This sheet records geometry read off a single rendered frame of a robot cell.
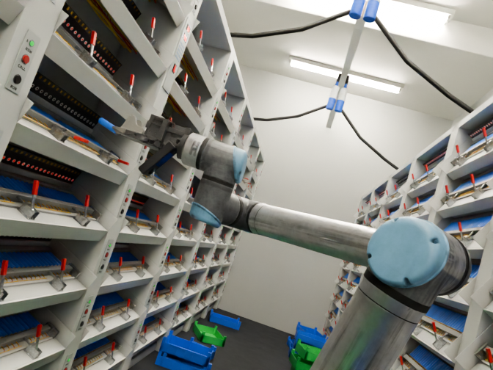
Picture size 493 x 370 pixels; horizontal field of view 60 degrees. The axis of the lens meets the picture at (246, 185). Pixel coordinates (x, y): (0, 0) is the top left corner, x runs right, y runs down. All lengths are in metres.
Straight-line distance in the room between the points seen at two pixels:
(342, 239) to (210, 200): 0.35
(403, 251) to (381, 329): 0.13
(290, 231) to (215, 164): 0.26
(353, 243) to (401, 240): 0.24
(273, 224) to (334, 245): 0.19
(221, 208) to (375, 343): 0.54
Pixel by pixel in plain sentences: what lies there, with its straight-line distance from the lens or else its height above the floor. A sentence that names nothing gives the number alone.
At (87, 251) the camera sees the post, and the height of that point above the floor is 0.66.
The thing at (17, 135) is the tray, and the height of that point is 0.92.
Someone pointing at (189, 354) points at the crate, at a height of 0.11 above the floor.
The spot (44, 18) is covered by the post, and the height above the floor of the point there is 1.15.
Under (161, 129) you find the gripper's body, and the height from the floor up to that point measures 1.07.
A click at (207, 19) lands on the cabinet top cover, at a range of 2.13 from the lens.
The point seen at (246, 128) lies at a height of 1.75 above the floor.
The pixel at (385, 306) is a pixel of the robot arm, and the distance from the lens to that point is 0.73.
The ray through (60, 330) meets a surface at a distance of 1.60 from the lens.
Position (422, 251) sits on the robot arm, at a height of 0.93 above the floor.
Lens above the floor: 0.86
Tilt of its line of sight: 7 degrees up
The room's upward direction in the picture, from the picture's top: 18 degrees clockwise
